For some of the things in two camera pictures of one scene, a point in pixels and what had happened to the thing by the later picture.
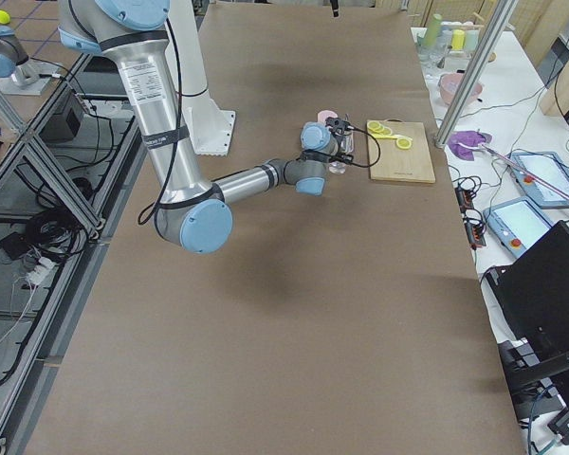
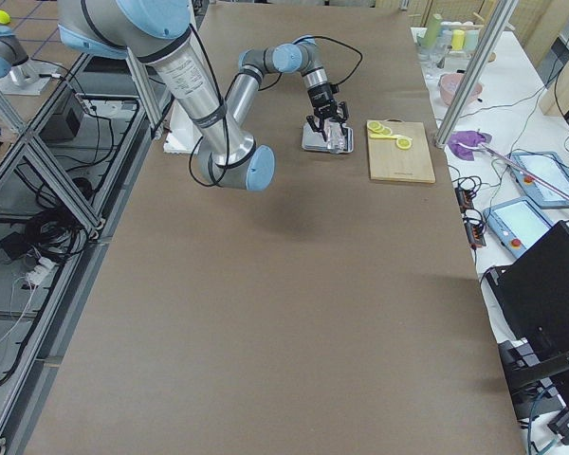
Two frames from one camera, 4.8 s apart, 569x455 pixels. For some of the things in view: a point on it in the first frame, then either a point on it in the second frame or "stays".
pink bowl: x=449 y=84 stays
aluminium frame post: x=495 y=27 stays
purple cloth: x=455 y=138 stays
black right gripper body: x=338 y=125 to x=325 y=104
